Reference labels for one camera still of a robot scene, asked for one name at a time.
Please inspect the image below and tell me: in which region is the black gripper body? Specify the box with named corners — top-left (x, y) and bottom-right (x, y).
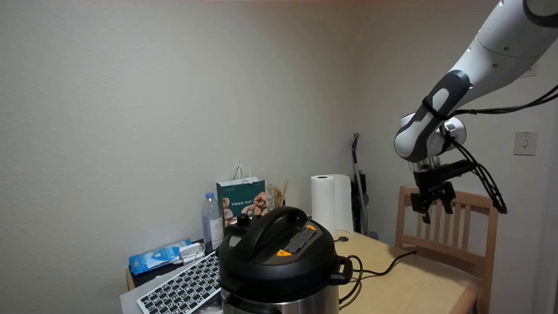
top-left (414, 171), bottom-right (454, 204)

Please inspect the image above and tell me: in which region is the black rice cooker power cable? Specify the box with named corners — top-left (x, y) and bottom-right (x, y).
top-left (335, 248), bottom-right (420, 310)

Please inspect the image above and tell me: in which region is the black lid steel rice cooker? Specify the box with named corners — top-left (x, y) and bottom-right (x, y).
top-left (216, 204), bottom-right (356, 314)

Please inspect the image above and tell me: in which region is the wooden slat chair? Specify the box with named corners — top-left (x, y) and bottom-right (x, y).
top-left (394, 183), bottom-right (502, 314)

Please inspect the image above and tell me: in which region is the white paper towel roll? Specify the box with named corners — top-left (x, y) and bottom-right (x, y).
top-left (309, 171), bottom-right (356, 235)

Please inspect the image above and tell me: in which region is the green paper gift bag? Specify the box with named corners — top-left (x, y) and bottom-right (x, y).
top-left (215, 162), bottom-right (269, 228)

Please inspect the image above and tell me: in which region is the clear plastic water bottle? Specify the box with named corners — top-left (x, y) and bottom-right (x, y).
top-left (199, 190), bottom-right (227, 253)

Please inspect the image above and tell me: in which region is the small white box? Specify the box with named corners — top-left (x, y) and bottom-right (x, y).
top-left (178, 241), bottom-right (208, 265)

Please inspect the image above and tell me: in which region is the white black key keyboard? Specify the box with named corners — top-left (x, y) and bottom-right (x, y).
top-left (135, 249), bottom-right (225, 314)

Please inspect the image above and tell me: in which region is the blue tissue pack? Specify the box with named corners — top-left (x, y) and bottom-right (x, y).
top-left (126, 237), bottom-right (197, 279)

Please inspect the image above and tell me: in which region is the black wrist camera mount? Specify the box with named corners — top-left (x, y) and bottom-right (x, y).
top-left (414, 159), bottom-right (480, 183)

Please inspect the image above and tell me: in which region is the white wall switch plate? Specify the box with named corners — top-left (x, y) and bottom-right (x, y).
top-left (513, 129), bottom-right (539, 157)

